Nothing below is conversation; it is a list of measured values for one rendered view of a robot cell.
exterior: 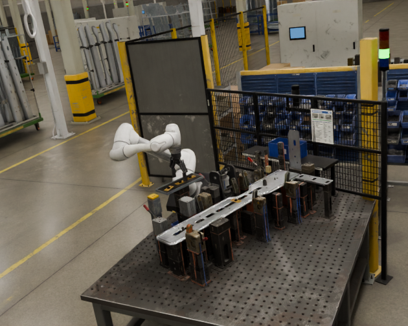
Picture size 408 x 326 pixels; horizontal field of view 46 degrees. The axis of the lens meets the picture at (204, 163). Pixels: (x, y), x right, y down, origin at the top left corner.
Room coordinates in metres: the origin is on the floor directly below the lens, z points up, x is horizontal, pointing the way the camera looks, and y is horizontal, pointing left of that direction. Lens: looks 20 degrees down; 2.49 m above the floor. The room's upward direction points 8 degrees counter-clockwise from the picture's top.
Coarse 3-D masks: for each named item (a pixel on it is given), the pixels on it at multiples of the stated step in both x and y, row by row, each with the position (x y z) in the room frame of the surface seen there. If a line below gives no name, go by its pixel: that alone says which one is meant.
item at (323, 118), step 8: (312, 112) 3.94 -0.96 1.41; (320, 112) 3.88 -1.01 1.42; (328, 112) 3.82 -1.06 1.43; (312, 120) 3.94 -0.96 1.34; (320, 120) 3.88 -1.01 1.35; (328, 120) 3.82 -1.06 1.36; (312, 128) 3.94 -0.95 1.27; (320, 128) 3.89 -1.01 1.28; (328, 128) 3.82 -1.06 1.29; (312, 136) 3.95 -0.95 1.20; (320, 136) 3.89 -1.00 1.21; (328, 136) 3.83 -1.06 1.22; (328, 144) 3.83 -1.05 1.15
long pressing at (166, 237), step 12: (276, 180) 3.55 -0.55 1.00; (264, 192) 3.36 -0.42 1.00; (216, 204) 3.25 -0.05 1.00; (240, 204) 3.20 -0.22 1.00; (192, 216) 3.10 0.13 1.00; (204, 216) 3.08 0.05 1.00; (216, 216) 3.06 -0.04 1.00; (180, 228) 2.94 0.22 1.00; (192, 228) 2.92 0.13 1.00; (204, 228) 2.92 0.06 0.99; (168, 240) 2.80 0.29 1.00; (180, 240) 2.79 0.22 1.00
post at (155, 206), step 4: (148, 200) 3.18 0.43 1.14; (152, 200) 3.16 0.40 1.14; (156, 200) 3.17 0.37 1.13; (160, 200) 3.19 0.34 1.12; (148, 204) 3.19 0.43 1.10; (152, 204) 3.15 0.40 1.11; (156, 204) 3.16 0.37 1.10; (160, 204) 3.19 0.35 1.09; (152, 208) 3.16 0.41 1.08; (156, 208) 3.16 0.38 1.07; (160, 208) 3.18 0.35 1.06; (152, 212) 3.17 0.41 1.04; (156, 212) 3.16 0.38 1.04; (160, 212) 3.18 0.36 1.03; (152, 216) 3.18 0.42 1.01; (156, 216) 3.16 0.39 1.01; (160, 216) 3.18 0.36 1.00; (156, 240) 3.19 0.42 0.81; (156, 244) 3.19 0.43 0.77; (156, 252) 3.19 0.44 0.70
